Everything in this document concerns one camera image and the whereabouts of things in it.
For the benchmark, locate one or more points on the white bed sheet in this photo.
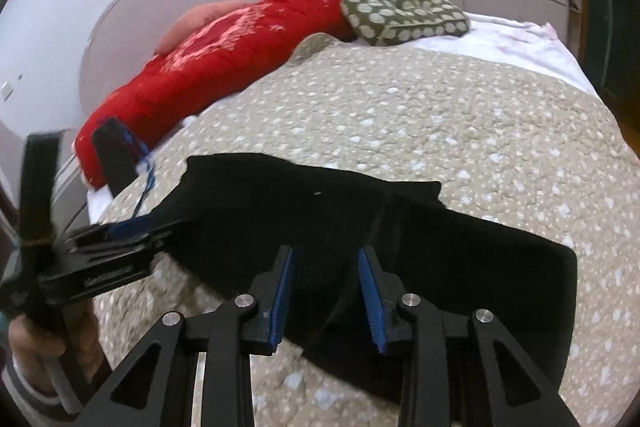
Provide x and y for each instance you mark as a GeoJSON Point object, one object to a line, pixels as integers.
{"type": "Point", "coordinates": [522, 44]}

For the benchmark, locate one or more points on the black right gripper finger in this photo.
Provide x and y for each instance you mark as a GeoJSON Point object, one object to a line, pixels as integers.
{"type": "Point", "coordinates": [154, 384]}
{"type": "Point", "coordinates": [465, 370]}

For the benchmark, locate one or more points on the green polka dot pillow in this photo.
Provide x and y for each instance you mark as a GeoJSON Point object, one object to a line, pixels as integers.
{"type": "Point", "coordinates": [391, 22]}

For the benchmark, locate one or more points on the red blanket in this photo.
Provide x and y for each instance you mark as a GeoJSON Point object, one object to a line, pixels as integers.
{"type": "Point", "coordinates": [223, 57]}

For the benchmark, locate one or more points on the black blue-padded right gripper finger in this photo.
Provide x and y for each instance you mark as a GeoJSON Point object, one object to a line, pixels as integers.
{"type": "Point", "coordinates": [120, 152]}

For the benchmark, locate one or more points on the round white headboard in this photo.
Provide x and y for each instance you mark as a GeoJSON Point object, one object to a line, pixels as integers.
{"type": "Point", "coordinates": [122, 41]}

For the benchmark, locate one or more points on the black upright right gripper finger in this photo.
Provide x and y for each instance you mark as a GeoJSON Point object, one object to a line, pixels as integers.
{"type": "Point", "coordinates": [39, 168]}

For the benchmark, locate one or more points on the person's left hand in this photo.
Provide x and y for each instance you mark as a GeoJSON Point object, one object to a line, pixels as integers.
{"type": "Point", "coordinates": [30, 346]}

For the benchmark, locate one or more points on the beige speckled quilt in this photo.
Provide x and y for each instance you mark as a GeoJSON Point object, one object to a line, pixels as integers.
{"type": "Point", "coordinates": [507, 145]}

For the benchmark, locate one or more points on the teal door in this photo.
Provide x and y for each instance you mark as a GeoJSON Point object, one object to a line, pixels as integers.
{"type": "Point", "coordinates": [611, 59]}

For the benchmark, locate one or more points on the pink pillow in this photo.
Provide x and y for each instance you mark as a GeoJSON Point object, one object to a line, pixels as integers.
{"type": "Point", "coordinates": [193, 20]}

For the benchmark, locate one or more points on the black pants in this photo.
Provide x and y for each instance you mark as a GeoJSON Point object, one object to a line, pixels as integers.
{"type": "Point", "coordinates": [231, 213]}

